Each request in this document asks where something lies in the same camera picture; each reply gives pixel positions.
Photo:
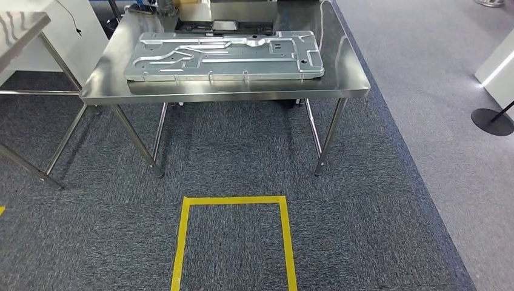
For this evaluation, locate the stainless steel workbench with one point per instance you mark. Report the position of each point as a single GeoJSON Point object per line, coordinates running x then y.
{"type": "Point", "coordinates": [341, 72]}

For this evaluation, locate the black bag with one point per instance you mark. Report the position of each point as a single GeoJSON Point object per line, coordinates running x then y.
{"type": "Point", "coordinates": [287, 103]}

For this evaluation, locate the stamped silver metal panel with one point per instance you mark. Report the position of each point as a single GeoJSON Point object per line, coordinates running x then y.
{"type": "Point", "coordinates": [241, 68]}

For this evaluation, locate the grey box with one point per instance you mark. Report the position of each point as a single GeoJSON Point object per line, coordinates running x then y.
{"type": "Point", "coordinates": [241, 12]}

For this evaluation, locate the black stanchion base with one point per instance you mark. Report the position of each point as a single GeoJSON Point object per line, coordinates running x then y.
{"type": "Point", "coordinates": [490, 122]}

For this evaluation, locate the white counter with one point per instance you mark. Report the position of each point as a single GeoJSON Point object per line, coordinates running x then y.
{"type": "Point", "coordinates": [502, 68]}

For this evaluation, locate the steel side table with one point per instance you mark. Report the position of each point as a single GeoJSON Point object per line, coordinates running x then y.
{"type": "Point", "coordinates": [20, 32]}

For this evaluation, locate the round metal base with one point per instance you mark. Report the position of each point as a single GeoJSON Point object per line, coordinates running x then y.
{"type": "Point", "coordinates": [490, 3]}

